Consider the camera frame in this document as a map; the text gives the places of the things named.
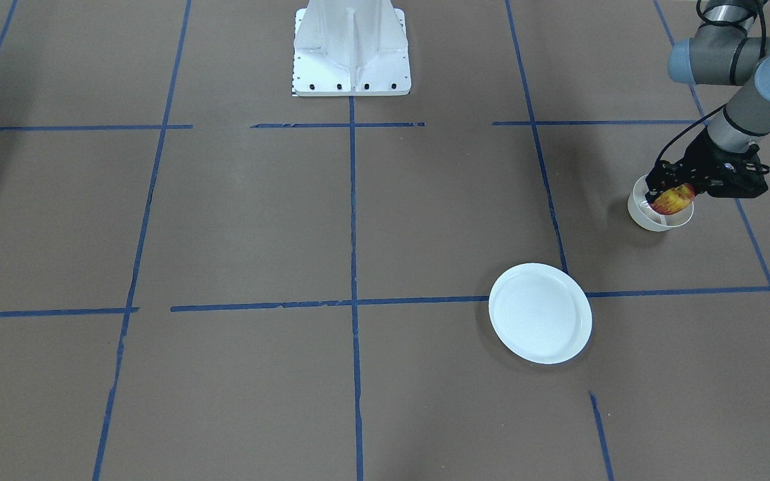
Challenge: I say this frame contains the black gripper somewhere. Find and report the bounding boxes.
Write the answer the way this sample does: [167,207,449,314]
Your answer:
[645,128,740,201]

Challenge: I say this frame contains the red yellow apple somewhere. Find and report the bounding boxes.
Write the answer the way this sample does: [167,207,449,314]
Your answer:
[650,183,696,216]

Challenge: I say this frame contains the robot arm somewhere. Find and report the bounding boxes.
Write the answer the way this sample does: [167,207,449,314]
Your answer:
[645,1,770,212]

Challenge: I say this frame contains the white bowl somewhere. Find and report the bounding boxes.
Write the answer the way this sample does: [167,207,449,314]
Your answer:
[627,176,694,232]

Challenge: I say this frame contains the white plate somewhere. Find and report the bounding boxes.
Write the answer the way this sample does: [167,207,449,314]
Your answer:
[488,263,593,365]

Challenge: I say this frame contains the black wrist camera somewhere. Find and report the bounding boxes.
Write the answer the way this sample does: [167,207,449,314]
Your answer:
[702,145,770,200]

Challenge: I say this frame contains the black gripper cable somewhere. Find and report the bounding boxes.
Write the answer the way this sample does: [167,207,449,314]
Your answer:
[655,104,727,168]

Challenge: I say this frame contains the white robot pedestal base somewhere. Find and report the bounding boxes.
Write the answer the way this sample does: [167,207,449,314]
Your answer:
[291,1,412,97]

